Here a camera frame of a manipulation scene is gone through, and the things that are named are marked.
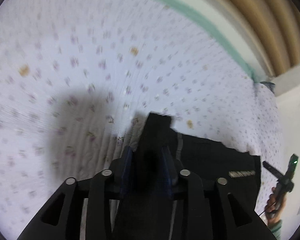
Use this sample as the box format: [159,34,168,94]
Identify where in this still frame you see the person's right hand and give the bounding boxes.
[264,187,287,228]

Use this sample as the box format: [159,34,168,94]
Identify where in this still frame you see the black hooded jacket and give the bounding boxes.
[113,113,267,239]

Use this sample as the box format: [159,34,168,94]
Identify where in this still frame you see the green bed sheet edge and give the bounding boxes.
[22,0,260,83]

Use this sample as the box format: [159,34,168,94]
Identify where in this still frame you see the brown wooden slatted headboard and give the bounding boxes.
[172,0,300,78]

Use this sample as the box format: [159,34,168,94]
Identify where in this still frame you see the grey-green sleeve forearm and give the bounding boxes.
[269,219,282,240]

